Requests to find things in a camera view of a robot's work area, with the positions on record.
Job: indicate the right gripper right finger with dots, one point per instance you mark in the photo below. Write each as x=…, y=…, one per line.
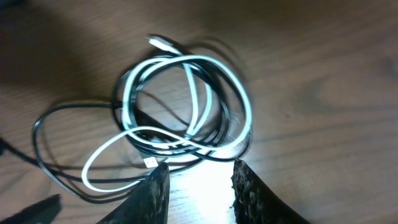
x=256, y=203

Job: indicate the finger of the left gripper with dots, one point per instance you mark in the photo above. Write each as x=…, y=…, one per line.
x=42, y=212

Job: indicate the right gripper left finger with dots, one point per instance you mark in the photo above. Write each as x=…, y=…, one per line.
x=148, y=203

